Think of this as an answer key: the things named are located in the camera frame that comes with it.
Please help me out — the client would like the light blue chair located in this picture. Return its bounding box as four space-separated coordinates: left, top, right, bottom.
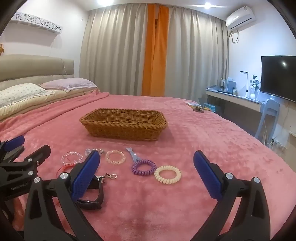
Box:
255 99 280 143

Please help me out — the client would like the white wall desk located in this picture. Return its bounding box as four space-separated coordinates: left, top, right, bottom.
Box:
205 89 264 113

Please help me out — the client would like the white desk lamp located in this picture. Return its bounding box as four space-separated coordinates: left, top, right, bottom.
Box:
240 71 249 98

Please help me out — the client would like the lilac pillow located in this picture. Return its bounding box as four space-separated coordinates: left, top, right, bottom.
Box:
40 78 98 92

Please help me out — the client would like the beige curtain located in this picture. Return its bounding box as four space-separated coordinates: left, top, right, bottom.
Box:
80 3 228 100

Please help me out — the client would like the beige padded headboard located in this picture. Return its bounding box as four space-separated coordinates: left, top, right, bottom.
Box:
0 55 74 90

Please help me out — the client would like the white decorative wall shelf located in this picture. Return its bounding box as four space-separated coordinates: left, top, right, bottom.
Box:
10 11 63 34

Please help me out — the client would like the small potted plant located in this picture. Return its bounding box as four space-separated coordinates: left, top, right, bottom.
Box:
250 75 260 99

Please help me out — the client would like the peach beaded bracelet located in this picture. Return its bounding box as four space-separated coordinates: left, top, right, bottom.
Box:
105 150 127 165

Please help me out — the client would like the purple spiral hair tie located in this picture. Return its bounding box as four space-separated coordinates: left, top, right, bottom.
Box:
131 159 158 176

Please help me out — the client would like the light blue hair clip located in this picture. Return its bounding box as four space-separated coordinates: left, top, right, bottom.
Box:
126 148 138 162

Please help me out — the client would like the clear crystal bracelet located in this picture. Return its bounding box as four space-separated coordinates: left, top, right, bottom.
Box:
84 148 106 158

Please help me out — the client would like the black wrist watch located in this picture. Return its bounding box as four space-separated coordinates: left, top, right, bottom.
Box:
76 175 106 210

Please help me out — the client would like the black television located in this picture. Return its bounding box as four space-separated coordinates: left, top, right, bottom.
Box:
260 55 296 102

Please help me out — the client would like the pink plush blanket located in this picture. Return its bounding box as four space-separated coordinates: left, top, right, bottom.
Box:
1 92 295 240

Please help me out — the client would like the white air conditioner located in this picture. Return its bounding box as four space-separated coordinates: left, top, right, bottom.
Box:
226 6 256 31

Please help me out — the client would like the orange curtain panel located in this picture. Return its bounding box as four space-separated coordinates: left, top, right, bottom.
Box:
142 4 170 96

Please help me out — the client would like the pink crystal bead bracelet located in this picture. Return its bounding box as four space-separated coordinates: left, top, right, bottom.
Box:
61 151 84 165

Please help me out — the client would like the white dotted pillow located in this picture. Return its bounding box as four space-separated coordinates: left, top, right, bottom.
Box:
0 83 55 108

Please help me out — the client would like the red string bracelet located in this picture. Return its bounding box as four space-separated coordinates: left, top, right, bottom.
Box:
56 162 77 179

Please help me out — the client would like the brown wicker basket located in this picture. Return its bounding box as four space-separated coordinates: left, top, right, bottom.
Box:
80 108 168 141

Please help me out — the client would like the colourful packet on bed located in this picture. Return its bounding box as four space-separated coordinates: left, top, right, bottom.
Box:
186 102 204 113

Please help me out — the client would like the cream spiral hair tie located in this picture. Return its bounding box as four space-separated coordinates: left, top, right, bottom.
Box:
153 165 182 185

